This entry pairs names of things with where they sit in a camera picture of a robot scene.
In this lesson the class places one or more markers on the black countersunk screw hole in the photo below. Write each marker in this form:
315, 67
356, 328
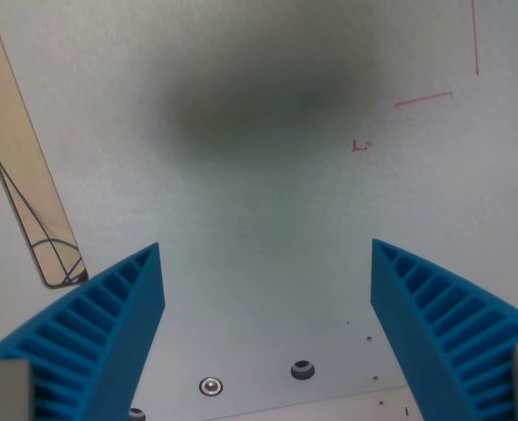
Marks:
302, 369

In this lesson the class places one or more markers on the silver round-head screw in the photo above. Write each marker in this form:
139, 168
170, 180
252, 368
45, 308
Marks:
210, 386

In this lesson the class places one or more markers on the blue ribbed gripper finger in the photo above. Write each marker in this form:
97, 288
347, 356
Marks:
409, 324
105, 333

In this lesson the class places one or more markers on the wooden board strip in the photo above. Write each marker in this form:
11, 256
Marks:
25, 206

